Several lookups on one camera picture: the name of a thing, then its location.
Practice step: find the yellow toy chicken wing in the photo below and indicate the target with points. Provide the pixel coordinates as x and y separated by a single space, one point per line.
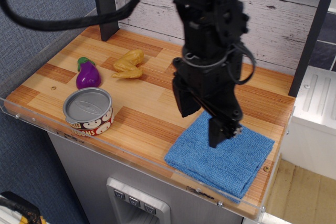
126 66

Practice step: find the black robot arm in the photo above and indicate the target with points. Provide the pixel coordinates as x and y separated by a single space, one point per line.
212 26

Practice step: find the purple toy eggplant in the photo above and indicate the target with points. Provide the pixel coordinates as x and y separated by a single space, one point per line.
88 74

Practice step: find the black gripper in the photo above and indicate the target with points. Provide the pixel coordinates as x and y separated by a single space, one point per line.
209 83

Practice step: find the blue cloth napkin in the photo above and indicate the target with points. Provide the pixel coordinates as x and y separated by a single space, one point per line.
231 167

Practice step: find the black yellow object corner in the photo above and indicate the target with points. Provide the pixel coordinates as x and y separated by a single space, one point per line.
15 209

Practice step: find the grey cabinet with dispenser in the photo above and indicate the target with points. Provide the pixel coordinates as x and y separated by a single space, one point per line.
112 191

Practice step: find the mushroom tin can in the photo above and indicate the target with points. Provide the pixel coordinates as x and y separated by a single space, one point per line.
89 111

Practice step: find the white toy sink counter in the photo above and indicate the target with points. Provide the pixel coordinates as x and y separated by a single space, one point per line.
309 141

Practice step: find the dark right support post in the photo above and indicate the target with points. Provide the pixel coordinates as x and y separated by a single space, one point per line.
313 34

